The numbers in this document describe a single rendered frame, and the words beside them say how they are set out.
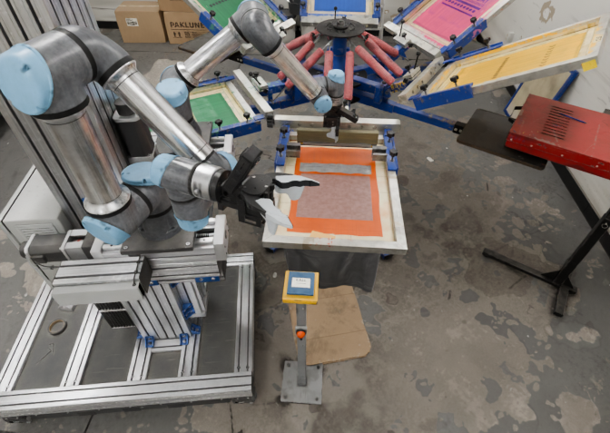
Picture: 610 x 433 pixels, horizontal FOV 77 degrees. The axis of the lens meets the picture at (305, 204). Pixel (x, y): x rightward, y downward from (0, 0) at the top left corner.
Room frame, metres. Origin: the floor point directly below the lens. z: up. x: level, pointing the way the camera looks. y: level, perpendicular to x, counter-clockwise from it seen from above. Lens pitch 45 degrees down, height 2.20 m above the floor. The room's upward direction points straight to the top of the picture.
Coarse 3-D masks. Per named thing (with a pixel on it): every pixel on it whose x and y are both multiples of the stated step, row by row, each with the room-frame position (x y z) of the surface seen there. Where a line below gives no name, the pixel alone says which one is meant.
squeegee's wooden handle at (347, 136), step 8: (304, 128) 1.64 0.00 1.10; (312, 128) 1.64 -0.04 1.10; (320, 128) 1.64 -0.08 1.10; (304, 136) 1.62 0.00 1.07; (312, 136) 1.62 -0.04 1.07; (320, 136) 1.62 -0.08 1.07; (344, 136) 1.61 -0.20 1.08; (352, 136) 1.61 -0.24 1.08; (360, 136) 1.60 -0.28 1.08; (368, 136) 1.60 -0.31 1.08; (376, 136) 1.60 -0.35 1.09; (376, 144) 1.60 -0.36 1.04
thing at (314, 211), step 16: (304, 160) 1.58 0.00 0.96; (320, 160) 1.58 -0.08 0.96; (304, 176) 1.45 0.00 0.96; (320, 176) 1.45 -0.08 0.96; (304, 192) 1.33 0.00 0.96; (320, 192) 1.33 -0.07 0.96; (304, 208) 1.23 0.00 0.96; (320, 208) 1.23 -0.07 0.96; (304, 224) 1.13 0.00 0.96; (320, 224) 1.13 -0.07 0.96
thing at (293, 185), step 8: (280, 176) 0.61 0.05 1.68; (288, 176) 0.61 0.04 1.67; (296, 176) 0.61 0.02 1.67; (280, 184) 0.59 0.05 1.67; (288, 184) 0.59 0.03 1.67; (296, 184) 0.60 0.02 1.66; (304, 184) 0.60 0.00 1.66; (312, 184) 0.60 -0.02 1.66; (280, 192) 0.60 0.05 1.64; (288, 192) 0.60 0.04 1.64; (296, 192) 0.60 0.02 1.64
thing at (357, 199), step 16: (336, 160) 1.58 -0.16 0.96; (352, 160) 1.58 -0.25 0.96; (368, 160) 1.58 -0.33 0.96; (336, 176) 1.45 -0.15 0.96; (352, 176) 1.45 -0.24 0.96; (368, 176) 1.45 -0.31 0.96; (336, 192) 1.33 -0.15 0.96; (352, 192) 1.33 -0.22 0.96; (368, 192) 1.33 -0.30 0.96; (336, 208) 1.23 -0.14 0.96; (352, 208) 1.23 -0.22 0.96; (368, 208) 1.23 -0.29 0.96; (336, 224) 1.13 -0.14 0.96; (352, 224) 1.13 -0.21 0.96; (368, 224) 1.13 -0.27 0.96
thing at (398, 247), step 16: (384, 144) 1.67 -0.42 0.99; (400, 208) 1.19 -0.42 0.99; (400, 224) 1.10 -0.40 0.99; (272, 240) 1.01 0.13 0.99; (288, 240) 1.01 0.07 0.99; (304, 240) 1.01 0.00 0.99; (320, 240) 1.01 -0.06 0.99; (336, 240) 1.01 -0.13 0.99; (352, 240) 1.01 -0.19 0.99; (368, 240) 1.01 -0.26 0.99; (400, 240) 1.01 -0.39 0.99
